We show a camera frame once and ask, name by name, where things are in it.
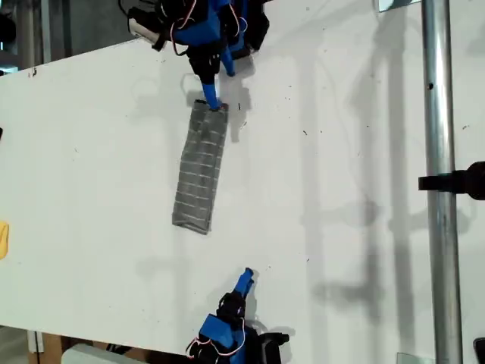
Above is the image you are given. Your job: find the grey striped towel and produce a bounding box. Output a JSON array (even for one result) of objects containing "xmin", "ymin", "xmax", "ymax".
[{"xmin": 172, "ymin": 99, "xmax": 230, "ymax": 236}]

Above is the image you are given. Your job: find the brown cardboard piece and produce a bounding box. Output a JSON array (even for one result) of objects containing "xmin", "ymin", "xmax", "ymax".
[{"xmin": 36, "ymin": 330, "xmax": 64, "ymax": 356}]

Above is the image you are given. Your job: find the black round device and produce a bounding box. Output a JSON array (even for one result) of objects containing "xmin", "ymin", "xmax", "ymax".
[{"xmin": 0, "ymin": 14, "xmax": 17, "ymax": 45}]

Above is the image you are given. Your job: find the black clamp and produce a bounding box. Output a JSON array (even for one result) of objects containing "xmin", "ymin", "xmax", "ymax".
[{"xmin": 418, "ymin": 161, "xmax": 485, "ymax": 201}]

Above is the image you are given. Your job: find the yellow object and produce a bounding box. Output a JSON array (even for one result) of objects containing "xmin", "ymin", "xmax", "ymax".
[{"xmin": 0, "ymin": 221, "xmax": 11, "ymax": 261}]

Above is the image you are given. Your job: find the red and white wire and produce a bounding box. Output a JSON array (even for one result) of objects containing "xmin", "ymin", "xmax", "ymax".
[
  {"xmin": 169, "ymin": 14, "xmax": 191, "ymax": 56},
  {"xmin": 185, "ymin": 306, "xmax": 248, "ymax": 359}
]

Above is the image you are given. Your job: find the grey metal background post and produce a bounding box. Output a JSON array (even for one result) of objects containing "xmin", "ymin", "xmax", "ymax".
[{"xmin": 39, "ymin": 0, "xmax": 52, "ymax": 65}]

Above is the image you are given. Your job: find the steel post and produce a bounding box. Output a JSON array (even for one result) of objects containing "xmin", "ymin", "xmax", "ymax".
[{"xmin": 419, "ymin": 0, "xmax": 465, "ymax": 364}]

